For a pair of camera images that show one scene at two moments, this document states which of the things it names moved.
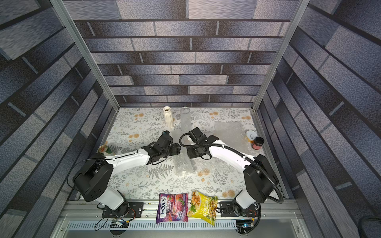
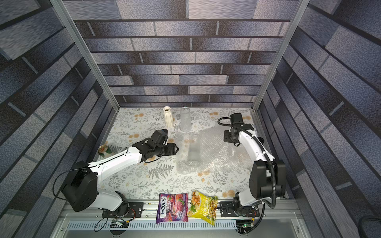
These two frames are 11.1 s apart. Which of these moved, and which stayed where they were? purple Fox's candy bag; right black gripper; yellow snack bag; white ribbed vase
Moved: right black gripper
Stayed: white ribbed vase; yellow snack bag; purple Fox's candy bag
